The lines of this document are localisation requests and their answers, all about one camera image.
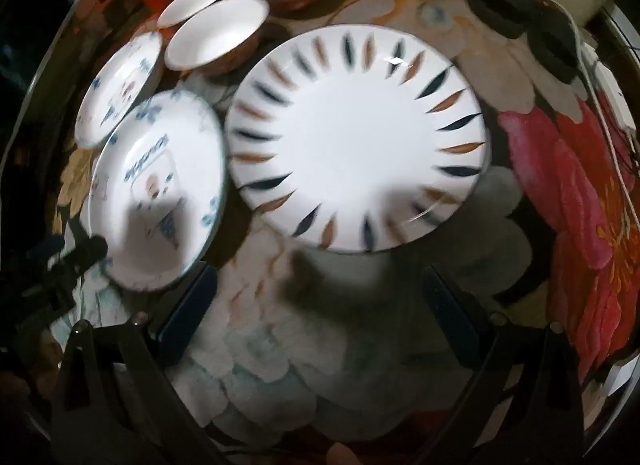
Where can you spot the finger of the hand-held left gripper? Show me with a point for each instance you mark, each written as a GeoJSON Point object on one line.
{"type": "Point", "coordinates": [47, 249]}
{"type": "Point", "coordinates": [87, 251]}

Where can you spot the white power strip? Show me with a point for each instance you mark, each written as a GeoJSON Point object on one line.
{"type": "Point", "coordinates": [607, 90]}

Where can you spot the floral rug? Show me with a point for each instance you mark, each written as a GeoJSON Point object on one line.
{"type": "Point", "coordinates": [565, 185]}

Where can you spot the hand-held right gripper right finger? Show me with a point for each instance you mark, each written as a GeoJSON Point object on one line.
{"type": "Point", "coordinates": [450, 315]}

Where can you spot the white cartoon printed plate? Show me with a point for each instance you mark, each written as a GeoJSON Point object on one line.
{"type": "Point", "coordinates": [117, 90]}
{"type": "Point", "coordinates": [165, 205]}

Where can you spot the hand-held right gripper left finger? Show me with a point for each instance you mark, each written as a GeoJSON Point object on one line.
{"type": "Point", "coordinates": [187, 315]}

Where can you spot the white leaf pattern plate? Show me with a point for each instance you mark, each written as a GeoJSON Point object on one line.
{"type": "Point", "coordinates": [357, 140]}

